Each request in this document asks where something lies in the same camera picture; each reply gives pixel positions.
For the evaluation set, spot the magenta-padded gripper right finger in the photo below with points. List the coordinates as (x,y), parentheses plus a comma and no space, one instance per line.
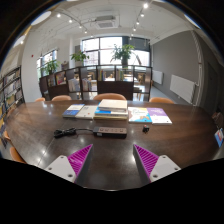
(160,166)

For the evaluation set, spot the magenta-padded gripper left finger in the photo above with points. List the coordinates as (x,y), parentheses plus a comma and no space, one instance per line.
(63,166)

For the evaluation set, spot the orange chair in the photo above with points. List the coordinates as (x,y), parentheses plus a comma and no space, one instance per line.
(16,155)
(161,100)
(6,135)
(109,96)
(40,99)
(61,98)

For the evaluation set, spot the purple and white book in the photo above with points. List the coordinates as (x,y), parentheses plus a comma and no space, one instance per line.
(159,116)

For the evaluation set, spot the colourful cartoon cover book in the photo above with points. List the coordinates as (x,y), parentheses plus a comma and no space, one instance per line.
(139,115)

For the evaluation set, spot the blue cover book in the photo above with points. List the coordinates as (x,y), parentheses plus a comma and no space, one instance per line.
(73,110)

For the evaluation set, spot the white cover book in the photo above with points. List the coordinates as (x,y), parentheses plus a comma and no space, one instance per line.
(86,112)

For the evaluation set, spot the blue printed card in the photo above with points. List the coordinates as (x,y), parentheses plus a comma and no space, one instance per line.
(219,136)

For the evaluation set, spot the white book with blue stripe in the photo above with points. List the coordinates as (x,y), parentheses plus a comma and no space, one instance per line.
(103,112)

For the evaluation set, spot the yellowish thin book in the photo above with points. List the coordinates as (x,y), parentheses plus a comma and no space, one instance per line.
(110,118)

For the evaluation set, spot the thick cream book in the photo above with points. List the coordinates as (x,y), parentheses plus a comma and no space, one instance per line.
(113,105)

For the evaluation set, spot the low dark shelf unit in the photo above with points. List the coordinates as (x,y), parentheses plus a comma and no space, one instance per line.
(115,89)

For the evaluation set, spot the small green potted plant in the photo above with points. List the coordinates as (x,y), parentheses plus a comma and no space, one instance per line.
(50,66)

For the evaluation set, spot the side window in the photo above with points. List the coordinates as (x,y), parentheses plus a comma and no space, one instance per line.
(46,56)

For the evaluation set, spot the large green potted plant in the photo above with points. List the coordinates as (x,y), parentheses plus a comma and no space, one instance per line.
(123,53)

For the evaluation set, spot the large dark-framed window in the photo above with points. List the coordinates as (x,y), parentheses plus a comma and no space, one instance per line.
(106,43)

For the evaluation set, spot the ceiling air conditioner unit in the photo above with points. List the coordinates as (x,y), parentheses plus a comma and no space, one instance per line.
(105,22)

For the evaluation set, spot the round white ceiling lamps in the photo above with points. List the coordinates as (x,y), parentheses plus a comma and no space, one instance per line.
(40,17)

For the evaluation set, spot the ceiling track spotlights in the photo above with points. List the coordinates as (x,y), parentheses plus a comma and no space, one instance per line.
(145,5)

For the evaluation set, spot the large white wall radiator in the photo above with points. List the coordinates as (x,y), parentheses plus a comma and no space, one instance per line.
(182,88)

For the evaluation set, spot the small white wall radiator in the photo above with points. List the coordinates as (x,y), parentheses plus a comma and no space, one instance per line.
(157,76)

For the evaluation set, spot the tall wall bookshelf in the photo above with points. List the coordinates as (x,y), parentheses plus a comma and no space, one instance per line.
(11,91)

